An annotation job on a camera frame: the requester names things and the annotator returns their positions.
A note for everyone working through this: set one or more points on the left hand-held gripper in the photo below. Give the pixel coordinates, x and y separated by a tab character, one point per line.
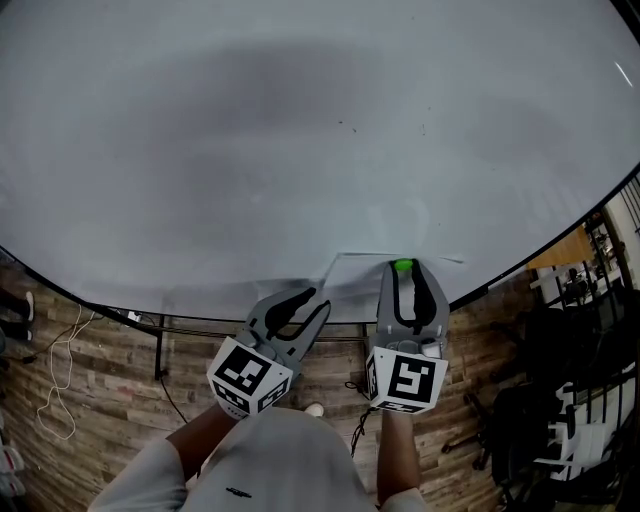
245	375

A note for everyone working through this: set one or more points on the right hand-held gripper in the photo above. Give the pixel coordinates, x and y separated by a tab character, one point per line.
410	380

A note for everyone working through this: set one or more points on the green round magnet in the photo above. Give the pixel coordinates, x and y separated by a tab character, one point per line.
403	264

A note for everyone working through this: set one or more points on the white paper sheet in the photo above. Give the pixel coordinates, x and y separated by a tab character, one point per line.
355	275

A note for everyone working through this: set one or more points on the white whiteboard with black frame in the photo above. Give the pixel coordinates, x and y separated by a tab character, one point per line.
200	150

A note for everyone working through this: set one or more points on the person's left forearm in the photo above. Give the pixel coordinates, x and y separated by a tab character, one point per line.
205	440

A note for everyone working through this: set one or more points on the person's right forearm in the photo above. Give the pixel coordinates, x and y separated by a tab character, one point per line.
397	460

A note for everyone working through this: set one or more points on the person's white right shoe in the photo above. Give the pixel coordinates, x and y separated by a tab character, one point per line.
315	410

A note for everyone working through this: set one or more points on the person's white shirt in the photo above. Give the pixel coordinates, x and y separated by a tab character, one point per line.
280	465

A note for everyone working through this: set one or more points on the black office chair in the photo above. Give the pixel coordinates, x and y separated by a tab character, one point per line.
550	330
525	430

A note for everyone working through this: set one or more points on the white power strip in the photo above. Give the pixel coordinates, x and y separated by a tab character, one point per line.
134	316

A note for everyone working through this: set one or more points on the wooden desk with white legs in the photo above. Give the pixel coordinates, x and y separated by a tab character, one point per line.
562	250

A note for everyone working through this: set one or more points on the white metal rack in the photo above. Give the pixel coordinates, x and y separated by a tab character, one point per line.
585	430

